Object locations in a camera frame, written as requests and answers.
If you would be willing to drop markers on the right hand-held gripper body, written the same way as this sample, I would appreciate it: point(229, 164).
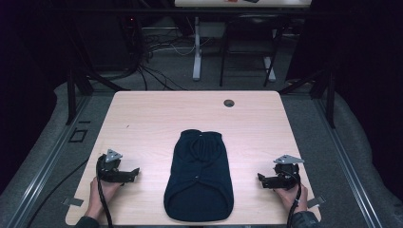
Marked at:
point(285, 172)

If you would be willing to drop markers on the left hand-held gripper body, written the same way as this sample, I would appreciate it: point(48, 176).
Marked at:
point(109, 164)

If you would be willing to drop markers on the dark navy garment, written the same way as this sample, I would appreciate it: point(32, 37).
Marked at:
point(198, 177)

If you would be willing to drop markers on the person's right hand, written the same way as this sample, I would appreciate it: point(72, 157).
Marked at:
point(290, 198)

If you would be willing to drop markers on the person's left hand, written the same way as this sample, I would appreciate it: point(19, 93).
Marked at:
point(107, 191)

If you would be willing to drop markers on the black chair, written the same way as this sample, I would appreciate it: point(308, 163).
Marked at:
point(250, 41)

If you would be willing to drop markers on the white desk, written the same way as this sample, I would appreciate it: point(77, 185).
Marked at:
point(240, 3)

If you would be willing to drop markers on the grey metal table bracket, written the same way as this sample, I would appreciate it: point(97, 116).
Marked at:
point(316, 201)
point(72, 201)

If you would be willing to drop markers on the aluminium floor rail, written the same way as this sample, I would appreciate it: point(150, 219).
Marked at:
point(44, 171)
point(348, 164)

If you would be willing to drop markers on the black metal frame stand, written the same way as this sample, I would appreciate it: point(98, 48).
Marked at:
point(72, 95)
point(329, 95)

